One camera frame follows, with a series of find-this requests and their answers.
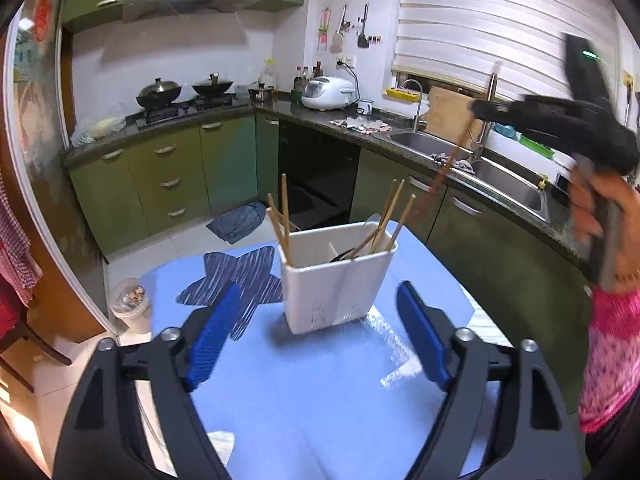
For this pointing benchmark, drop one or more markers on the hanging light spatula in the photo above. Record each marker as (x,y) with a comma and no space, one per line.
(337,39)

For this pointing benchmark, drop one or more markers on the tall steel faucet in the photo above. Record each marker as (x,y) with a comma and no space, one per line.
(487,110)

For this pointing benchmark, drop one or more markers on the hanging black spatula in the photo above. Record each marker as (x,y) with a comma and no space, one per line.
(363,40)

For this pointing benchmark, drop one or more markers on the white trash bin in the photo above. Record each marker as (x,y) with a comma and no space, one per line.
(130,310)

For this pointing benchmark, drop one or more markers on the wooden cutting board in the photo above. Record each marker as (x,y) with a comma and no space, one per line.
(447,115)

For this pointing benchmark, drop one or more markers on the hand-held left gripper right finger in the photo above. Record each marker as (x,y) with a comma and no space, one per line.
(422,335)

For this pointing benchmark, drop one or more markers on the small steel pot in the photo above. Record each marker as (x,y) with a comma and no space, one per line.
(261,94)

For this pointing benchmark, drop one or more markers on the white plastic bag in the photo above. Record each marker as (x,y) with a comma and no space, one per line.
(100,127)

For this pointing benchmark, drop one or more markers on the translucent spoon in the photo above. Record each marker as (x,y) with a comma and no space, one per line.
(371,221)

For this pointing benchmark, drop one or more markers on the row of sauce bottles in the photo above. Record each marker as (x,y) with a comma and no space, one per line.
(306,77)

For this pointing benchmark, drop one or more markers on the black wok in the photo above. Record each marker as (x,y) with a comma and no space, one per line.
(212,86)

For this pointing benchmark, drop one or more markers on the yellow container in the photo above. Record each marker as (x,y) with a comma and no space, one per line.
(402,93)

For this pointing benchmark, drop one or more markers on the cooking oil bottle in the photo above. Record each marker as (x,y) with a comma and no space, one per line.
(268,75)

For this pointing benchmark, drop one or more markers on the black utensil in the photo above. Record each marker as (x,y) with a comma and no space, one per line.
(350,253)

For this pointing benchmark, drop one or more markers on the white wall outlet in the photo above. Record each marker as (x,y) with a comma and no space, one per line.
(346,61)

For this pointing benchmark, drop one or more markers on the reddish brown chopstick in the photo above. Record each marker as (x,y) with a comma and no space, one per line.
(450,160)

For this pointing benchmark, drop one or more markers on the group of wooden chopsticks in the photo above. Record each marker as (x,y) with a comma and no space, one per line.
(285,200)

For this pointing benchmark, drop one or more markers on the green base cabinets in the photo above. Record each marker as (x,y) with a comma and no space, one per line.
(150,175)

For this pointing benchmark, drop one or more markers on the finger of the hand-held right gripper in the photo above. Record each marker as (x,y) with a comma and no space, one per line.
(520,112)

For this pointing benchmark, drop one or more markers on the wok with lid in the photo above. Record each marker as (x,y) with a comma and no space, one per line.
(159,92)

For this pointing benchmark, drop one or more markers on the white rice cooker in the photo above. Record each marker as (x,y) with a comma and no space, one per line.
(327,94)

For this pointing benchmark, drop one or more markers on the red checked cloth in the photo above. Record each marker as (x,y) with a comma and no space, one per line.
(15,245)

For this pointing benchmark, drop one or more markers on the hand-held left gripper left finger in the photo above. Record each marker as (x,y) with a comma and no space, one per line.
(215,335)

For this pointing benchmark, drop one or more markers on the grey dishcloth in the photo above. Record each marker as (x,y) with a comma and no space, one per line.
(452,162)

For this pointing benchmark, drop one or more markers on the black built-in dishwasher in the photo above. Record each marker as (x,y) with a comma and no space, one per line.
(320,170)

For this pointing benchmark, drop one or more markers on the white mug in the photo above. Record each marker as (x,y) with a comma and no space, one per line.
(366,107)

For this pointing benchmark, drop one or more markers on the denim floor cloth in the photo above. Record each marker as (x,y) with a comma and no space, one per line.
(237,222)

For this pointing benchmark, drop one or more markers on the person's right forearm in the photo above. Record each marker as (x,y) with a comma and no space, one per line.
(612,350)

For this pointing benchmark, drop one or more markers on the blue tablecloth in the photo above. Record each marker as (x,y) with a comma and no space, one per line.
(310,400)

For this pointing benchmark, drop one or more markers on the curved steel faucet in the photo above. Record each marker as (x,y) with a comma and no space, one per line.
(419,105)

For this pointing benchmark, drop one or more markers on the star-shaped striped blue mat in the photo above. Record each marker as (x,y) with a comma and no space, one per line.
(255,270)

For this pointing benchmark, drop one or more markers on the silver refrigerator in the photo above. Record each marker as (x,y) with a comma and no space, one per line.
(45,160)

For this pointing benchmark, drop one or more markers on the white plastic utensil holder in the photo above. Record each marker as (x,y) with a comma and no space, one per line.
(330,290)

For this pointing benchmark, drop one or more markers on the steel double sink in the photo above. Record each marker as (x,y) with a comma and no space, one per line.
(510,185)

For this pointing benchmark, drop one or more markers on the pink and green hanging tool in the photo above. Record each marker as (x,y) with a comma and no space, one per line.
(325,30)

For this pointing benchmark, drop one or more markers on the person's right hand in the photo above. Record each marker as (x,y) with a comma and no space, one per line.
(582,205)

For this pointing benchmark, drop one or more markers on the black gas stove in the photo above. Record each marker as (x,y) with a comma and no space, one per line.
(195,107)

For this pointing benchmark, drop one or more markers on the dark wooden chair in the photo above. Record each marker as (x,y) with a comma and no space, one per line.
(25,335)

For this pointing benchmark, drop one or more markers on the crumpled cloth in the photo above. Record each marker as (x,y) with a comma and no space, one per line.
(360,124)

